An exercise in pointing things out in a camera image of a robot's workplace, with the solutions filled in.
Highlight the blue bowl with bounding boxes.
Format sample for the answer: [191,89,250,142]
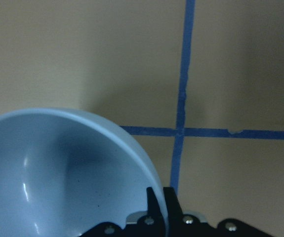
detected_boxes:
[0,108,167,237]

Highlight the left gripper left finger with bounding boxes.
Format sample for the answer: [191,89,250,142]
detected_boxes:
[146,187,165,237]

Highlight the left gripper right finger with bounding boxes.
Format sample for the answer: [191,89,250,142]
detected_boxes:
[163,187,183,237]

